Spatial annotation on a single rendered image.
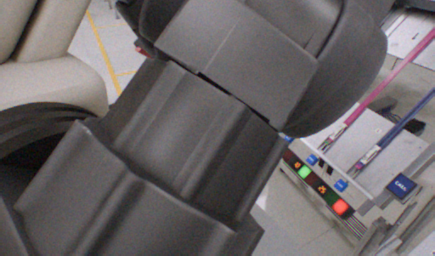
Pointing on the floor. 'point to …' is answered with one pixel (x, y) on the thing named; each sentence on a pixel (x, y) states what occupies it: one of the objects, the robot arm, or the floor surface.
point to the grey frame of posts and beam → (367, 245)
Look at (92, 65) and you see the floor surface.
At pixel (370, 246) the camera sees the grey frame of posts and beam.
